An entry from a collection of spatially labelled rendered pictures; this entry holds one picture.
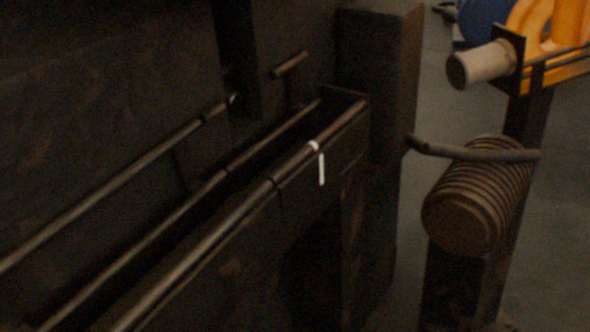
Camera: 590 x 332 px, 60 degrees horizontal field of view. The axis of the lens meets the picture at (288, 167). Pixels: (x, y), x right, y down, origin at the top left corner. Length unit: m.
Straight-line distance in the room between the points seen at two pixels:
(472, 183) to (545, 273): 0.70
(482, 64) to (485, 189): 0.19
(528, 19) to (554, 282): 0.79
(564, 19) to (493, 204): 0.28
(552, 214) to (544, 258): 0.20
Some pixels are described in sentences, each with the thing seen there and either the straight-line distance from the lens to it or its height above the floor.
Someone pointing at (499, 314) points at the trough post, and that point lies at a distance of 1.35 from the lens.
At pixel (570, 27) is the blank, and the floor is 0.79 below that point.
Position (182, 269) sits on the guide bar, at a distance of 0.44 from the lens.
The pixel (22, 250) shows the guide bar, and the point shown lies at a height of 0.75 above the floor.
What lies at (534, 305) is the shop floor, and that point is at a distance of 1.40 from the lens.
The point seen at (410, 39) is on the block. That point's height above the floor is 0.76.
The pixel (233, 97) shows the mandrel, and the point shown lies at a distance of 0.59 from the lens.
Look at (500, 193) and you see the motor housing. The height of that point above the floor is 0.52.
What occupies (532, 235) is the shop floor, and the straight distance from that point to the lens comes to 1.59.
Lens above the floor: 1.01
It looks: 34 degrees down
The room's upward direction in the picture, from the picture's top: 5 degrees counter-clockwise
